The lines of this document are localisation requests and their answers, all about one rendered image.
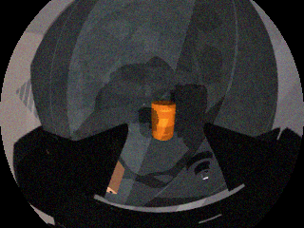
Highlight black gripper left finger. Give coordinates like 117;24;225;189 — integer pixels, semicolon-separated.
42;124;129;198

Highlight orange knob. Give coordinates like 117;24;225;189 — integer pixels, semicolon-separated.
152;100;175;140

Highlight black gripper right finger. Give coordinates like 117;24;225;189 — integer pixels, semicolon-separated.
204;123;280;191

